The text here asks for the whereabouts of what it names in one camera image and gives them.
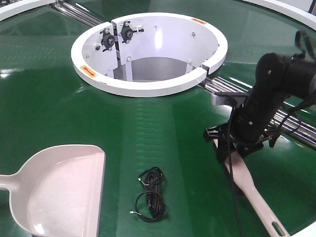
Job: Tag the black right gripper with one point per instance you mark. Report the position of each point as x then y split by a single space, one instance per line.
249 139

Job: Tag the pink plastic broom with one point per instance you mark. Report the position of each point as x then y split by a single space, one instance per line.
243 179

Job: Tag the pink plastic dustpan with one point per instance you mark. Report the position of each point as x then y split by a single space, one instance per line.
57 192

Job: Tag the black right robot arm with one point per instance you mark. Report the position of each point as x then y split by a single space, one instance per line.
277 77

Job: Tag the right steel conveyor rollers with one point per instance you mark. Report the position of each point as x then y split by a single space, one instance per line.
293 126

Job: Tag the steel conveyor rollers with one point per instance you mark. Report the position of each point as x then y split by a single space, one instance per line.
76 12
293 126

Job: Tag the green conveyor belt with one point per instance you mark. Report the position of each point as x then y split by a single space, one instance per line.
43 102

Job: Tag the left steel conveyor rollers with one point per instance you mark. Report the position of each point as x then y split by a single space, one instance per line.
76 12

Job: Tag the orange rear warning sticker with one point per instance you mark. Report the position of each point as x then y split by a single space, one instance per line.
199 21

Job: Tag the white outer rim right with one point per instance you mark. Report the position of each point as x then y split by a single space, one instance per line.
303 11

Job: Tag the white rim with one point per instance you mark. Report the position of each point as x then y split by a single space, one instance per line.
303 11
17 7

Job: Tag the orange arrow warning sticker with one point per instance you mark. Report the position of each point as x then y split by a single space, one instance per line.
89 71

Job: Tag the white outer rim left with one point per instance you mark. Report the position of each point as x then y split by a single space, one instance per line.
17 7

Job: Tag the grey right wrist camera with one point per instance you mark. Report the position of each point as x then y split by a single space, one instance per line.
234 99

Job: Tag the right black bearing mount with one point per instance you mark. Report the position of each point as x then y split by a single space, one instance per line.
127 32

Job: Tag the black bearing mount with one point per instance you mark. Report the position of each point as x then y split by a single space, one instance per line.
108 40
127 32

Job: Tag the left black bearing mount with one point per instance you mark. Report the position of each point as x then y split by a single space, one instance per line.
108 40

